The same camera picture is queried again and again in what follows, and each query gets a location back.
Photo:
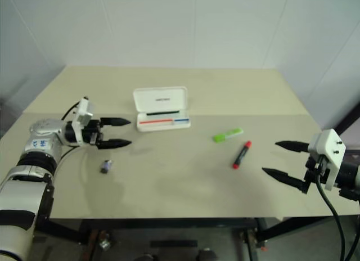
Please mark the red and metal clamp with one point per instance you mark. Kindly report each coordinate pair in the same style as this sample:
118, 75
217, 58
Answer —
254, 240

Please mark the white open pencil case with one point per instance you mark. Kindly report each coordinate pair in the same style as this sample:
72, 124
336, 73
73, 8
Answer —
160, 99

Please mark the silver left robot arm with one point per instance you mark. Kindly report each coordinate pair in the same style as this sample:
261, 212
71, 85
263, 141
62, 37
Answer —
36, 131

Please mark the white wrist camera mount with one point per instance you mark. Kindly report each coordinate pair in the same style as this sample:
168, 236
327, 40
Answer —
326, 148
83, 112

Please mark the red and black marker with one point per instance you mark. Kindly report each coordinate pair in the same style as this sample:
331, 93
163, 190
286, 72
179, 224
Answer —
241, 155

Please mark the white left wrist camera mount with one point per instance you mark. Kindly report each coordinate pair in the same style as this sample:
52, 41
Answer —
83, 112

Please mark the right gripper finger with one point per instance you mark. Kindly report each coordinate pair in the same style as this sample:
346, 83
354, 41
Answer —
284, 177
295, 146

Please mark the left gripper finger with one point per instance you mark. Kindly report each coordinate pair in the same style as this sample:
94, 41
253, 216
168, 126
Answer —
115, 144
115, 122

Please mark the large dark rounded shape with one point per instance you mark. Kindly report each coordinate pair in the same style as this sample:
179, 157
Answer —
206, 255

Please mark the black metal rack frame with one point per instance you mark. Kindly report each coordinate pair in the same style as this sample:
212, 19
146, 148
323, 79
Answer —
347, 117

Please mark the silver metal caster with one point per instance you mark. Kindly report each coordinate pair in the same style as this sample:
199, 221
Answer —
104, 242

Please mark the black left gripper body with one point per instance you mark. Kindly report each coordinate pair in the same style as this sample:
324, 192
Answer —
91, 133

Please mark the black table frame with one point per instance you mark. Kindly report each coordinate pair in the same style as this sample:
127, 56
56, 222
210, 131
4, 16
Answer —
168, 223

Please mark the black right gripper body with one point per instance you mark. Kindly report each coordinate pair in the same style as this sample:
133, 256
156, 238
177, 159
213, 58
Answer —
312, 166

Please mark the green eraser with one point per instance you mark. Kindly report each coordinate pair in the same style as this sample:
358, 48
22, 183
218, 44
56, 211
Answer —
222, 137

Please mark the rusty brown metal bar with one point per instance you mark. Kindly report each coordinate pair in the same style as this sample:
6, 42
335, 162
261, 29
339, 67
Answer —
93, 244

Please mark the small grey eraser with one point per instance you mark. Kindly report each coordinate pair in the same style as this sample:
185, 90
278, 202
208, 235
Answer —
106, 166

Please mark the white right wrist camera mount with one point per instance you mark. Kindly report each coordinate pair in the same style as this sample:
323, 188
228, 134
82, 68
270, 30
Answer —
326, 148

